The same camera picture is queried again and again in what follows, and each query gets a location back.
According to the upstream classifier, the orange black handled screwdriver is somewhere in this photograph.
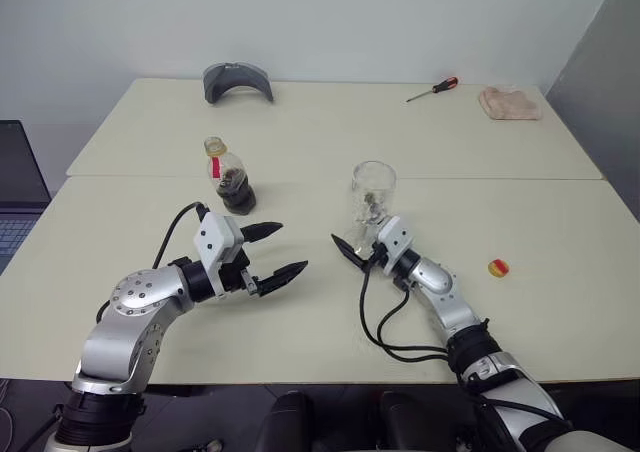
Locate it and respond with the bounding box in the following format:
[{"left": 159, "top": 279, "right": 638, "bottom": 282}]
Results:
[{"left": 405, "top": 76, "right": 461, "bottom": 105}]

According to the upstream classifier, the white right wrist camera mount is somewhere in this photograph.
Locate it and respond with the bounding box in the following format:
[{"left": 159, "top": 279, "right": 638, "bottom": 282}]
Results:
[{"left": 374, "top": 215, "right": 417, "bottom": 276}]

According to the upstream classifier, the plastic bottle with dark drink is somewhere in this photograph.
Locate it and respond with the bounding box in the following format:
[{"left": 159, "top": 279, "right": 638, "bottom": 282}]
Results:
[{"left": 202, "top": 136, "right": 259, "bottom": 217}]

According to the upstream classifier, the pink folded towel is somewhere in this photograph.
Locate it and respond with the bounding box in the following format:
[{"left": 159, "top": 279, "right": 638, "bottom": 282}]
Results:
[{"left": 477, "top": 85, "right": 545, "bottom": 123}]

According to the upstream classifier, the clear plastic cup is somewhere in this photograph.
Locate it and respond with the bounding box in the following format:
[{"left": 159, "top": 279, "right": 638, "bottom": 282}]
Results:
[{"left": 349, "top": 160, "right": 399, "bottom": 254}]

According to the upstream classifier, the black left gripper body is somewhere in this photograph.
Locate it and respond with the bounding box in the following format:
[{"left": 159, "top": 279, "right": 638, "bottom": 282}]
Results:
[{"left": 217, "top": 248, "right": 262, "bottom": 297}]

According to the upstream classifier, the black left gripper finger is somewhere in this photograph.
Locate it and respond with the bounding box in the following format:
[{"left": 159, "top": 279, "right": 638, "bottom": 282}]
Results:
[
  {"left": 239, "top": 220, "right": 286, "bottom": 246},
  {"left": 256, "top": 260, "right": 309, "bottom": 296}
]

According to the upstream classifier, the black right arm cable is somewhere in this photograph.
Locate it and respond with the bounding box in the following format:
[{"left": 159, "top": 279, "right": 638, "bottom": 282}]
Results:
[{"left": 355, "top": 259, "right": 454, "bottom": 364}]

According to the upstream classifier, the dark laptop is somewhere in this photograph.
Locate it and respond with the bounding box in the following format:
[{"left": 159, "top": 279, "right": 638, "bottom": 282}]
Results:
[{"left": 0, "top": 118, "right": 54, "bottom": 274}]

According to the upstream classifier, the dark rounded shape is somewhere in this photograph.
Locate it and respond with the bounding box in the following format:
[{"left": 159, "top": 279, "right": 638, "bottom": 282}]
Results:
[
  {"left": 269, "top": 390, "right": 317, "bottom": 452},
  {"left": 375, "top": 390, "right": 431, "bottom": 452}
]

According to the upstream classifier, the small red yellow ball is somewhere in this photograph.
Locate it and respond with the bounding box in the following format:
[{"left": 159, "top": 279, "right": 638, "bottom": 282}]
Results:
[{"left": 486, "top": 257, "right": 513, "bottom": 280}]

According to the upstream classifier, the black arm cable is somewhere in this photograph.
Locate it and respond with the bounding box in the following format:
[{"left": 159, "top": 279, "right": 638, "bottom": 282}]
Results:
[
  {"left": 355, "top": 259, "right": 454, "bottom": 364},
  {"left": 149, "top": 201, "right": 211, "bottom": 269}
]

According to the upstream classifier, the grey curved headrest object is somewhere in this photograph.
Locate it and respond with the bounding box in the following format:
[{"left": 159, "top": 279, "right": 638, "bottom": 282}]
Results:
[{"left": 201, "top": 61, "right": 276, "bottom": 106}]

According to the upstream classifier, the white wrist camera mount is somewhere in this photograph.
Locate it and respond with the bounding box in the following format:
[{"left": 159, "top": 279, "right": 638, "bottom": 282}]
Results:
[
  {"left": 193, "top": 211, "right": 247, "bottom": 299},
  {"left": 374, "top": 215, "right": 417, "bottom": 276}
]

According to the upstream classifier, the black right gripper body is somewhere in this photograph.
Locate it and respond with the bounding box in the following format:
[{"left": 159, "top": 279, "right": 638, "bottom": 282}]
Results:
[{"left": 368, "top": 239, "right": 392, "bottom": 274}]

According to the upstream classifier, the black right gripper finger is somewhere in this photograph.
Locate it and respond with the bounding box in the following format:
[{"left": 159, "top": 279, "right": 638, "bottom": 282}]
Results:
[{"left": 330, "top": 233, "right": 372, "bottom": 272}]

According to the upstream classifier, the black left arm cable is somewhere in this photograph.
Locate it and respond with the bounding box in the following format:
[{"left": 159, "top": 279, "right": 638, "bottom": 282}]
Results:
[{"left": 149, "top": 201, "right": 211, "bottom": 269}]

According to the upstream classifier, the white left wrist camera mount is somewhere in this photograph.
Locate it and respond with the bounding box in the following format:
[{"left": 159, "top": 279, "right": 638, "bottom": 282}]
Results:
[{"left": 193, "top": 211, "right": 247, "bottom": 299}]

